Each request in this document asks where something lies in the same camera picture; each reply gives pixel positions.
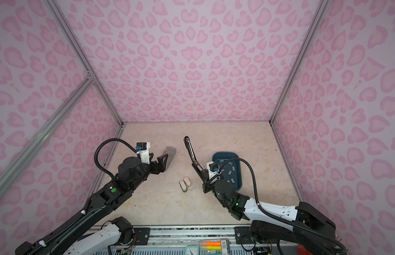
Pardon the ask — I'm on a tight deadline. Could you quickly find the pink white stapler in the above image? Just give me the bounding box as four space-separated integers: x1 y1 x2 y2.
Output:
179 176 192 193

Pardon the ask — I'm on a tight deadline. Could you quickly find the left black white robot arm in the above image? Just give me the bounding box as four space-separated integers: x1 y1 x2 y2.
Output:
15 154 168 255

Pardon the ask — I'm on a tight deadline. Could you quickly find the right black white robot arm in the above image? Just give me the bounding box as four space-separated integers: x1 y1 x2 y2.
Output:
192 160 347 255

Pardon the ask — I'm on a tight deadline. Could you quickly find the grey stone block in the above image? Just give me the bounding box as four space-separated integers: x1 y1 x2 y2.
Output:
164 146 177 172

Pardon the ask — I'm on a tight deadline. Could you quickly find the teal plastic tray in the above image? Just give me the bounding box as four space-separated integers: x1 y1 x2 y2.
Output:
212 152 243 191

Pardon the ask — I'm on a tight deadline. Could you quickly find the highlighter marker box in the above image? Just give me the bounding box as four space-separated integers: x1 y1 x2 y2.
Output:
199 239 231 255

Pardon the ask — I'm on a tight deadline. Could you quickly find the small teal clock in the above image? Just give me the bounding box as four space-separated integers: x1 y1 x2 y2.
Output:
184 245 200 255

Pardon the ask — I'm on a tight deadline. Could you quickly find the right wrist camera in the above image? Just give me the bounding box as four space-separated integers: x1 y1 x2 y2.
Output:
207 161 219 180

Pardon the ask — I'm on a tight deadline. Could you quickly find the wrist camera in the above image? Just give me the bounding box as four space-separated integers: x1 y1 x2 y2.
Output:
135 142 151 165
207 161 219 180

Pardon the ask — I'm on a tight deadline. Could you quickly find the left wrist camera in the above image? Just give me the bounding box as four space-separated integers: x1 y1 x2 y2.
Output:
135 142 151 165

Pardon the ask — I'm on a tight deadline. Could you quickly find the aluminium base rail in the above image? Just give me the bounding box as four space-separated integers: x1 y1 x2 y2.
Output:
58 222 326 255

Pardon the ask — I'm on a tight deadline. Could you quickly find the right black corrugated cable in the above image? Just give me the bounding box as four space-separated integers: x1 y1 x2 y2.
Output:
210 157 348 252

